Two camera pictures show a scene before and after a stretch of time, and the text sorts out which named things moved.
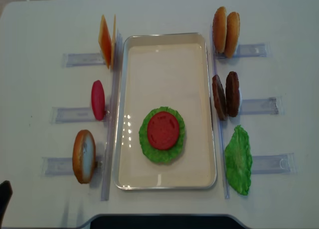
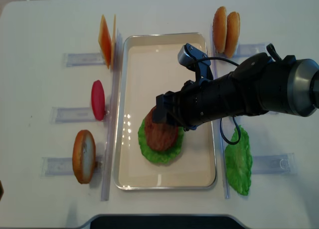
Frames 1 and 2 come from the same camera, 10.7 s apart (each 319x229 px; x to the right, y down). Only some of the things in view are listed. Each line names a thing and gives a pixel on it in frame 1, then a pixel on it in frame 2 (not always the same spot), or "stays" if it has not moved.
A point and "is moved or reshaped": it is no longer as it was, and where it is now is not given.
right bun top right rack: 232,33 stays
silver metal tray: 168,70 stays
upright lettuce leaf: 239,160 stays
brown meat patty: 219,98 is moved or reshaped
